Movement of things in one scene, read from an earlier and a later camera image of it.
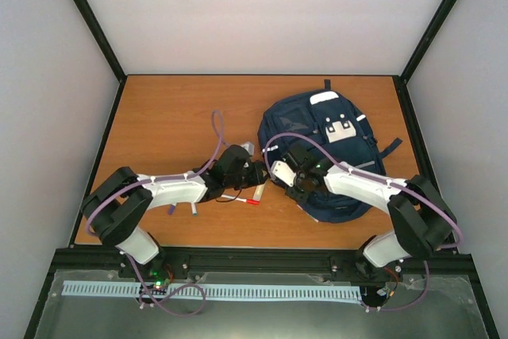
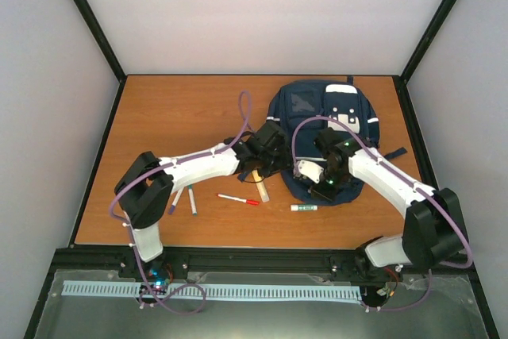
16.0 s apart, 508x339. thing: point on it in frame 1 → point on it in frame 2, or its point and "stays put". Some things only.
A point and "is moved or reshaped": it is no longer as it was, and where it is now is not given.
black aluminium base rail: x=453 y=263 stays put
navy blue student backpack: x=330 y=116 is moved or reshaped
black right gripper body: x=302 y=196 → x=329 y=193
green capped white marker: x=194 y=209 stays put
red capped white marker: x=242 y=199 stays put
